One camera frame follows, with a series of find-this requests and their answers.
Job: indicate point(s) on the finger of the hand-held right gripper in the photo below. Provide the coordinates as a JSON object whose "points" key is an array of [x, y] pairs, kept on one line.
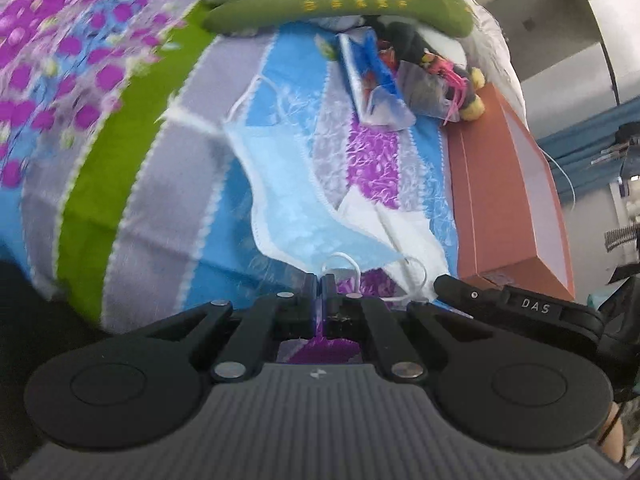
{"points": [[470, 297]]}

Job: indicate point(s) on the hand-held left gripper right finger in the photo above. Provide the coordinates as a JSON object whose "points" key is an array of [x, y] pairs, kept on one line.
{"points": [[329, 310]]}

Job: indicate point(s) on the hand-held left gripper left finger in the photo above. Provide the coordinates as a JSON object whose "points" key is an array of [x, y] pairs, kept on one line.
{"points": [[315, 310]]}

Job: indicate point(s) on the white face mask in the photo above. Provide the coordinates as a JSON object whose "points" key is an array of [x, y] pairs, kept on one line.
{"points": [[410, 240]]}

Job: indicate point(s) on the orange cardboard box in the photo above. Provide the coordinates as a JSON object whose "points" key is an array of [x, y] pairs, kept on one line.
{"points": [[490, 200]]}

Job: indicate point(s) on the blue face mask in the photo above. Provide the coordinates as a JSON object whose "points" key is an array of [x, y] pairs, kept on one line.
{"points": [[300, 210]]}

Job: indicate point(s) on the clear plastic bag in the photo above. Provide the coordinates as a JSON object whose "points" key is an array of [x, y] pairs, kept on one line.
{"points": [[420, 91]]}

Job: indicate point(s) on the blue printed packet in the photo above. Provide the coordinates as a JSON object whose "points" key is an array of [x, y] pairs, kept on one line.
{"points": [[365, 65]]}

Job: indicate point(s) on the person's right forearm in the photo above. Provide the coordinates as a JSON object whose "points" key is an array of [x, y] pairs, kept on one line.
{"points": [[612, 435]]}

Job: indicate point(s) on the blue curtain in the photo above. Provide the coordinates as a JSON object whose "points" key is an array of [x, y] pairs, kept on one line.
{"points": [[590, 135]]}

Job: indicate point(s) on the pink tassel charm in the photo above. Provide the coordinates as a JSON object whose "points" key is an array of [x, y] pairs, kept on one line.
{"points": [[452, 80]]}

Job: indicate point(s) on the grey penguin plush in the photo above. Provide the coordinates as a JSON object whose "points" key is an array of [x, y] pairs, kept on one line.
{"points": [[400, 44]]}

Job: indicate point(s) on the built-in wardrobe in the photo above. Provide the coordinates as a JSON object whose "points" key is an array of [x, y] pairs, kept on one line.
{"points": [[555, 35]]}

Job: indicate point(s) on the green plush stick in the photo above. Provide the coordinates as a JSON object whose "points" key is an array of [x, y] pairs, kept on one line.
{"points": [[350, 7]]}

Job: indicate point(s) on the wall socket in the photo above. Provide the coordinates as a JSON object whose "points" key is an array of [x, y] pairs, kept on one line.
{"points": [[527, 23]]}

